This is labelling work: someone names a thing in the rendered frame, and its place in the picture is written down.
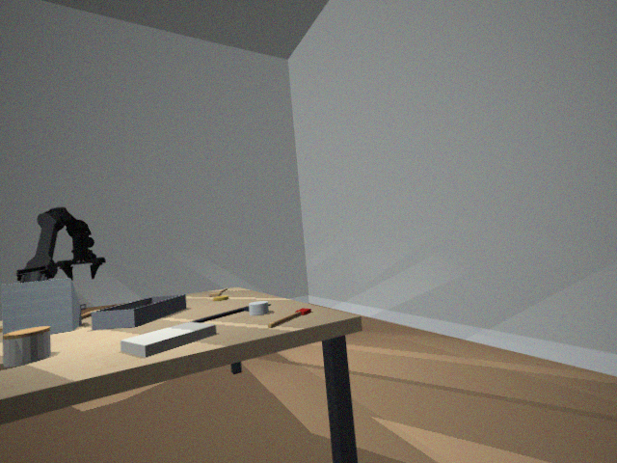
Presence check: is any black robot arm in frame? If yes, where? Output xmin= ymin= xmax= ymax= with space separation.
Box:
xmin=16 ymin=207 xmax=94 ymax=283

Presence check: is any light wooden board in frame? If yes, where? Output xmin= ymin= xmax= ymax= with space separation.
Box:
xmin=0 ymin=305 xmax=116 ymax=332

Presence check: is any light grey cylinder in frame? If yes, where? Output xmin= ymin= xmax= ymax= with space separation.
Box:
xmin=249 ymin=301 xmax=269 ymax=315

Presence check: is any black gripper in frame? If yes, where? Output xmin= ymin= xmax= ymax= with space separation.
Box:
xmin=56 ymin=247 xmax=106 ymax=280

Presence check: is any grey canister with tan lid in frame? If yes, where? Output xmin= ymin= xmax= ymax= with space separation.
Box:
xmin=2 ymin=326 xmax=51 ymax=367

